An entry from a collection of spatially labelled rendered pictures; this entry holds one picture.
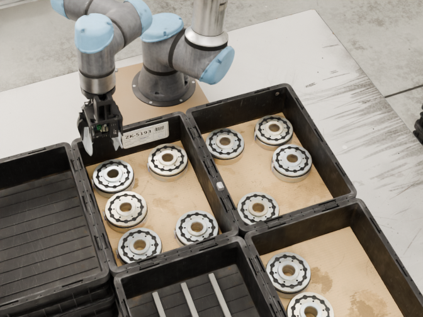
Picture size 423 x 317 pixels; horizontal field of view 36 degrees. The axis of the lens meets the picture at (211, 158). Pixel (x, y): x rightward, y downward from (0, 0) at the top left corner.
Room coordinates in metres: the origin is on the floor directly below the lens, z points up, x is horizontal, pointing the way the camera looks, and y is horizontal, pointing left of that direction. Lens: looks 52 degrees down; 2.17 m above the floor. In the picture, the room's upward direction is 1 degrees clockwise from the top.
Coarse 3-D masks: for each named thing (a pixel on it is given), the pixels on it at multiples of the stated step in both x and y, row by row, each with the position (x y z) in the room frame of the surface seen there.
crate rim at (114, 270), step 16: (176, 112) 1.13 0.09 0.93; (128, 128) 1.07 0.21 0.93; (80, 160) 0.98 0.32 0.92; (208, 176) 0.92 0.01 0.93; (96, 208) 0.83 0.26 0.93; (224, 208) 0.83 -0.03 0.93; (96, 224) 0.79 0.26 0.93; (208, 240) 0.75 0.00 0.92; (112, 256) 0.70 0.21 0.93; (160, 256) 0.71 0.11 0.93; (112, 272) 0.67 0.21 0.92
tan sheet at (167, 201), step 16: (176, 144) 1.10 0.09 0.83; (128, 160) 1.05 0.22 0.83; (144, 160) 1.05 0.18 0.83; (144, 176) 1.00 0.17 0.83; (192, 176) 1.00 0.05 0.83; (96, 192) 0.94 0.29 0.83; (144, 192) 0.94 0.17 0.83; (160, 192) 0.94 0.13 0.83; (176, 192) 0.95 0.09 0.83; (192, 192) 0.95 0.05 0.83; (160, 208) 0.90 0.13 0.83; (176, 208) 0.90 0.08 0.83; (192, 208) 0.90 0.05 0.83; (208, 208) 0.90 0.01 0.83; (160, 224) 0.85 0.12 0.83; (112, 240) 0.80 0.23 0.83
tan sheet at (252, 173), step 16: (240, 128) 1.16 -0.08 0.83; (256, 144) 1.11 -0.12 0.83; (240, 160) 1.05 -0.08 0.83; (256, 160) 1.05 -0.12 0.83; (224, 176) 1.00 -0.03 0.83; (240, 176) 1.00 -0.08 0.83; (256, 176) 1.00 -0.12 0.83; (272, 176) 1.00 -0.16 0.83; (240, 192) 0.95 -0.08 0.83; (272, 192) 0.95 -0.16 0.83; (288, 192) 0.95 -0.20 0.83; (304, 192) 0.95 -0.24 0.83; (320, 192) 0.95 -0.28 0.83; (288, 208) 0.90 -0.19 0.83
